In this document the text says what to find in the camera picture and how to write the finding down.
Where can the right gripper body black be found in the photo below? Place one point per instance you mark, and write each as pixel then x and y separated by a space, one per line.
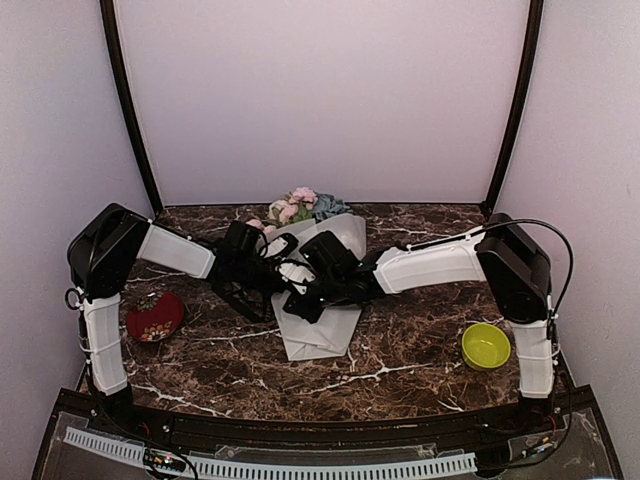
pixel 311 312

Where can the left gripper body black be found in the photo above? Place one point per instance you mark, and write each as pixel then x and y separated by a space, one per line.
pixel 266 288

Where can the translucent white wrapping paper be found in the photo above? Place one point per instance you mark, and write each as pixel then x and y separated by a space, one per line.
pixel 331 334

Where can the small pink fake rose stem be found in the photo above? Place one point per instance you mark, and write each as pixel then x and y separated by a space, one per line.
pixel 266 228

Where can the white fake rose stem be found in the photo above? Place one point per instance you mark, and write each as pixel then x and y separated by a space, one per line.
pixel 277 210

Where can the blue fake rose bunch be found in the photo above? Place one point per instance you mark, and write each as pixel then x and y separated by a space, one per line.
pixel 327 206

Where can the pink peony fake stem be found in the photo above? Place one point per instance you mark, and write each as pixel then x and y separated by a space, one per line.
pixel 298 205

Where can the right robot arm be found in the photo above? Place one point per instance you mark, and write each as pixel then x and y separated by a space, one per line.
pixel 500 254

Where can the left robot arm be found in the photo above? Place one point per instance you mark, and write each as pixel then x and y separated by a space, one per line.
pixel 119 243

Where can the red floral dish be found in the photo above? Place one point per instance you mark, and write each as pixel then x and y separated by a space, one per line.
pixel 155 317

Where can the yellow-green bowl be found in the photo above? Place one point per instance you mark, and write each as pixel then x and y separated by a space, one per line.
pixel 485 347

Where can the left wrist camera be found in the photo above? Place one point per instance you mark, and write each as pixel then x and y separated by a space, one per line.
pixel 281 247

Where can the black front rail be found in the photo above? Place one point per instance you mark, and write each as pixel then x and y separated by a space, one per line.
pixel 481 429

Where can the left black frame post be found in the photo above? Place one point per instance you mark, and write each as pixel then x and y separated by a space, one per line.
pixel 116 57

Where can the black frame post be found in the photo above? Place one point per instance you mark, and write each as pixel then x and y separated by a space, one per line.
pixel 526 64
pixel 116 57

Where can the right black frame post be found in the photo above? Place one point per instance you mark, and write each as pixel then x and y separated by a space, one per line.
pixel 526 64

